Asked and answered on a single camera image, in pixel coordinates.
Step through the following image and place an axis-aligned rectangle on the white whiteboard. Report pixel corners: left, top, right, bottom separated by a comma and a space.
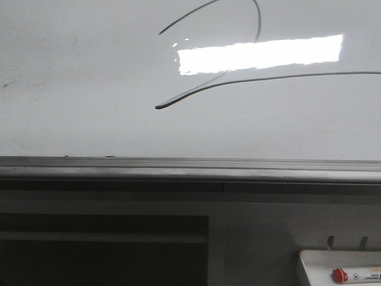
1, 1, 380, 160

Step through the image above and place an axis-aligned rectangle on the grey aluminium whiteboard ledge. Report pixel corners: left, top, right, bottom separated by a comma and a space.
1, 156, 380, 184

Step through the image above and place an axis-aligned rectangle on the red-capped whiteboard marker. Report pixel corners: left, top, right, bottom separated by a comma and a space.
332, 267, 380, 284

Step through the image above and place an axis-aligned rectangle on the left metal tray hook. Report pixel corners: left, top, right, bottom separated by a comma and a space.
326, 235, 335, 251

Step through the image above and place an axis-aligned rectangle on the metal tray hook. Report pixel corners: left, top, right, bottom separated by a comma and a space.
358, 237, 368, 251
326, 235, 335, 251

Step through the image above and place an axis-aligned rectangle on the white marker tray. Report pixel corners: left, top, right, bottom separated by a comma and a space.
296, 250, 380, 285

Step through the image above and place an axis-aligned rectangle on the right metal tray hook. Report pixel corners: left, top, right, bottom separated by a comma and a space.
358, 237, 368, 251

